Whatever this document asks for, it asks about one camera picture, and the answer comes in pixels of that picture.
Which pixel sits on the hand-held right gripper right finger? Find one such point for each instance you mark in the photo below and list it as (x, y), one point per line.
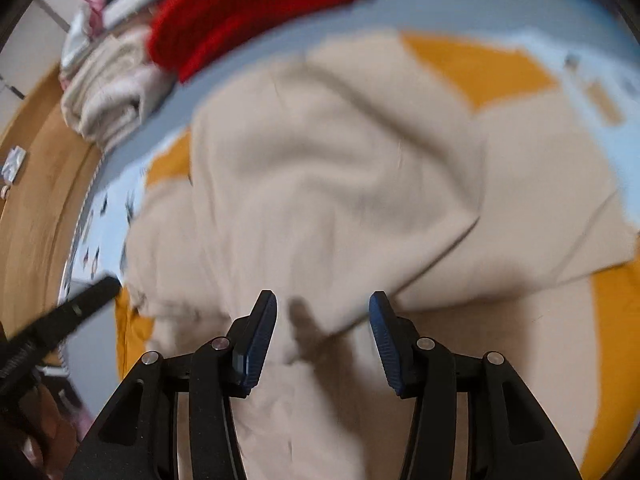
(387, 345)

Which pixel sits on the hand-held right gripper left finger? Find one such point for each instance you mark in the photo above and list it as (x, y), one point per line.
(257, 340)

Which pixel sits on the red folded quilt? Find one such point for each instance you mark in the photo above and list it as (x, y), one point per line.
(250, 10)

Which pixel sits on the tissue pack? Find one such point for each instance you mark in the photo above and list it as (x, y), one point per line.
(14, 165)

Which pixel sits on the bed with grey sheet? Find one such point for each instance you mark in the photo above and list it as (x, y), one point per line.
(450, 10)

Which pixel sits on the light blue printed blanket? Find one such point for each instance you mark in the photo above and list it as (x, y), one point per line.
(590, 85)

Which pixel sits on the white and pink cloth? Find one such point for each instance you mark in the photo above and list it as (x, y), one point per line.
(82, 40)

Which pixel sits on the cream fluffy folded blanket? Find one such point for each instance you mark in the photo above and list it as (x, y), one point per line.
(110, 95)

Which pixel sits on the person's left hand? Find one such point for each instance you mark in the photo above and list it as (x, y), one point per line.
(50, 430)

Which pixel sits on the beige and yellow hooded jacket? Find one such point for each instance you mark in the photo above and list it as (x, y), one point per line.
(325, 170)

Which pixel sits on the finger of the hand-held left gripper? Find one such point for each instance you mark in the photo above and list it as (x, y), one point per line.
(75, 312)

